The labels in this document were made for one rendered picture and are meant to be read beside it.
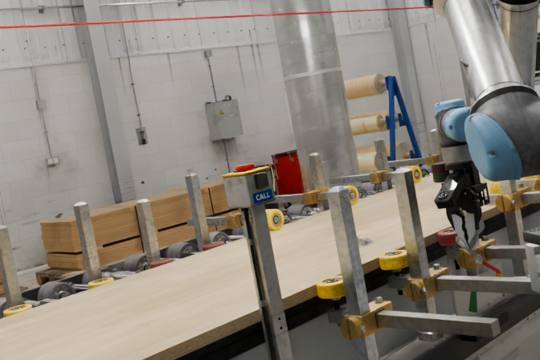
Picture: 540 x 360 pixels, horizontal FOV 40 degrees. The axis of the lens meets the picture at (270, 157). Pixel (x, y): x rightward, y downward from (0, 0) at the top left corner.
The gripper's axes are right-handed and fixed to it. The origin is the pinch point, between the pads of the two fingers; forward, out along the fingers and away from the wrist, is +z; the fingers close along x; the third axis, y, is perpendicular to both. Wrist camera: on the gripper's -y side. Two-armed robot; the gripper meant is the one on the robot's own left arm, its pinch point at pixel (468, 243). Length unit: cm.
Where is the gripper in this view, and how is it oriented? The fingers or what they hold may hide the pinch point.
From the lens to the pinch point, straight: 189.5
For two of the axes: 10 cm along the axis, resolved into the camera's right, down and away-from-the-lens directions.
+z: 1.8, 9.8, 0.6
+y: 7.0, -1.7, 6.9
